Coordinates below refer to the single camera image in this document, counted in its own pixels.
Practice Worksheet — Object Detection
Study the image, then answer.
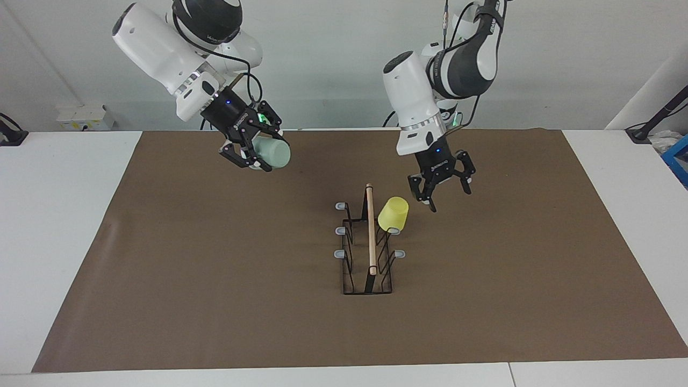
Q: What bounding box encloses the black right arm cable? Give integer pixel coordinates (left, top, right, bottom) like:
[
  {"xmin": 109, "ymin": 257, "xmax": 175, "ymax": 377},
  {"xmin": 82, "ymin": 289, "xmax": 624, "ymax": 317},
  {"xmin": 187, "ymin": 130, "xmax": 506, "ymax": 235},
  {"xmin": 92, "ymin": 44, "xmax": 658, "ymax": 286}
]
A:
[{"xmin": 172, "ymin": 11, "xmax": 264, "ymax": 116}]

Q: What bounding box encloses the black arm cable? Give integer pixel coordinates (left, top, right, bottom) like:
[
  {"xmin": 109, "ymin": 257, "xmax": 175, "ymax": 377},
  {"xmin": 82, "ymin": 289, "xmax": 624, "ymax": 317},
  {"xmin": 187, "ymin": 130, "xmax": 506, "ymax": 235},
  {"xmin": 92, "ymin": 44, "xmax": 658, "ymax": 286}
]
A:
[
  {"xmin": 172, "ymin": 11, "xmax": 264, "ymax": 116},
  {"xmin": 441, "ymin": 0, "xmax": 484, "ymax": 130}
]

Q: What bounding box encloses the brown table mat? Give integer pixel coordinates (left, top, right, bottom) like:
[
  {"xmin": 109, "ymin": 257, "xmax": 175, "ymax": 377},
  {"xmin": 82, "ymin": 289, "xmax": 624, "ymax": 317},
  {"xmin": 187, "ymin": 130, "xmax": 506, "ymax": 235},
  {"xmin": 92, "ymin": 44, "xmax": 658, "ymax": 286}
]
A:
[{"xmin": 31, "ymin": 129, "xmax": 688, "ymax": 374}]

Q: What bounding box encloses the yellow plastic cup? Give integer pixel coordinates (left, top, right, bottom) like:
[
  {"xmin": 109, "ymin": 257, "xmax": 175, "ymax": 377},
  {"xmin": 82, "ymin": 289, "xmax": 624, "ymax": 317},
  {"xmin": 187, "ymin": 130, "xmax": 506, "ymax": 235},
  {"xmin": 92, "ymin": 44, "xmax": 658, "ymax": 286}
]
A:
[{"xmin": 377, "ymin": 197, "xmax": 409, "ymax": 233}]

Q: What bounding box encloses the blue box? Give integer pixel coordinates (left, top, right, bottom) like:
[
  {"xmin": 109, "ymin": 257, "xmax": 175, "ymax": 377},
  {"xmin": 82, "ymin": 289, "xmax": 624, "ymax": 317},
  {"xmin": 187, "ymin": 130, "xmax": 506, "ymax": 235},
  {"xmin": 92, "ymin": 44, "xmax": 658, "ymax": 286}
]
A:
[{"xmin": 661, "ymin": 134, "xmax": 688, "ymax": 189}]

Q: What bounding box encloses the white power strip box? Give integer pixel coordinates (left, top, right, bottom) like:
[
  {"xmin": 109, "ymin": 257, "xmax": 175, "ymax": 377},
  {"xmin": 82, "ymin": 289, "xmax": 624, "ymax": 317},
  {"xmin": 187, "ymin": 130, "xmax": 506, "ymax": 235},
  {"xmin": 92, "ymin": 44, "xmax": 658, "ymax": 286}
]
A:
[{"xmin": 56, "ymin": 104, "xmax": 116, "ymax": 131}]

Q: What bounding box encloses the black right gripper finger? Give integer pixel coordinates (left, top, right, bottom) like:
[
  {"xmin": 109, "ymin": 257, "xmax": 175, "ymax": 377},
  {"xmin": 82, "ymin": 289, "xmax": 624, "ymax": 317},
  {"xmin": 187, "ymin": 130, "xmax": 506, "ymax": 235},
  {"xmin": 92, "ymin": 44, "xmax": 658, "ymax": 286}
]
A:
[
  {"xmin": 253, "ymin": 101, "xmax": 284, "ymax": 139},
  {"xmin": 219, "ymin": 137, "xmax": 272, "ymax": 173}
]

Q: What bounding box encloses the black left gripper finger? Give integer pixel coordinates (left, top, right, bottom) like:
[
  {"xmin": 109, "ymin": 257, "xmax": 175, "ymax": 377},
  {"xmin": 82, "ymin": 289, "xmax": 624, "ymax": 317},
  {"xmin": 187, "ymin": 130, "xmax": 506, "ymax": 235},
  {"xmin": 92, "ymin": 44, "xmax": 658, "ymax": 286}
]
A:
[
  {"xmin": 407, "ymin": 171, "xmax": 439, "ymax": 213},
  {"xmin": 451, "ymin": 150, "xmax": 477, "ymax": 195}
]

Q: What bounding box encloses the pale green plastic cup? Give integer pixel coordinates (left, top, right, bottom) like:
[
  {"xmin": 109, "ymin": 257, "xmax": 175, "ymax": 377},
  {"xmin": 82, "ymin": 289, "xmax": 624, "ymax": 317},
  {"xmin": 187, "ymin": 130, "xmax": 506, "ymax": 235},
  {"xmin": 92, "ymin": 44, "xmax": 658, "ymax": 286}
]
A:
[{"xmin": 250, "ymin": 136, "xmax": 291, "ymax": 171}]

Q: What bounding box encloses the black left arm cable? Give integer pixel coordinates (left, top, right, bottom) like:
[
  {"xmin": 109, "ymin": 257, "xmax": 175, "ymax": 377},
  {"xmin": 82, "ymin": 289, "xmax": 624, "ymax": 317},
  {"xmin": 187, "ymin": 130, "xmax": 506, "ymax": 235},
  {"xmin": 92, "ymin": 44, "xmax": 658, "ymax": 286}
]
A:
[{"xmin": 441, "ymin": 0, "xmax": 484, "ymax": 130}]

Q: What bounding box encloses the black clamp mount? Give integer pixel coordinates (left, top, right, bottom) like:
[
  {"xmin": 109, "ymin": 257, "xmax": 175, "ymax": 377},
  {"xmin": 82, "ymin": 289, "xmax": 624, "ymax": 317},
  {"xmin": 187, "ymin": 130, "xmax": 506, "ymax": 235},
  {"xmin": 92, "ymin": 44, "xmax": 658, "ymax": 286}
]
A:
[{"xmin": 0, "ymin": 113, "xmax": 28, "ymax": 147}]

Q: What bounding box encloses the clear plastic bag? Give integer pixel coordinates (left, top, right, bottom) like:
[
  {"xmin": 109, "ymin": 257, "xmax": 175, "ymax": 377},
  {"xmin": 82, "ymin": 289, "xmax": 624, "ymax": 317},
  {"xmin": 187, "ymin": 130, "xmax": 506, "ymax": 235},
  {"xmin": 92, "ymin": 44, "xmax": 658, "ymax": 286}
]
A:
[{"xmin": 649, "ymin": 131, "xmax": 684, "ymax": 156}]

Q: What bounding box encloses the black wire cup rack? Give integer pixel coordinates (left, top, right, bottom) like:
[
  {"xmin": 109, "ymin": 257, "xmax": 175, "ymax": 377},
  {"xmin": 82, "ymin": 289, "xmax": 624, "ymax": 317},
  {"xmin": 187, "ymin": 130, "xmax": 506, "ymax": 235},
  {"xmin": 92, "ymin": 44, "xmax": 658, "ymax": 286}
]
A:
[{"xmin": 334, "ymin": 183, "xmax": 406, "ymax": 296}]

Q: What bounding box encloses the black stand with pole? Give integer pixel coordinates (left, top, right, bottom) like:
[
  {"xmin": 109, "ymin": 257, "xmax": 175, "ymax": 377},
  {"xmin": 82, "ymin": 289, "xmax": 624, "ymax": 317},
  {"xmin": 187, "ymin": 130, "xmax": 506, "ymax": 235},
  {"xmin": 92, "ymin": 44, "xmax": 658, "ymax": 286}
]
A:
[{"xmin": 625, "ymin": 85, "xmax": 688, "ymax": 144}]

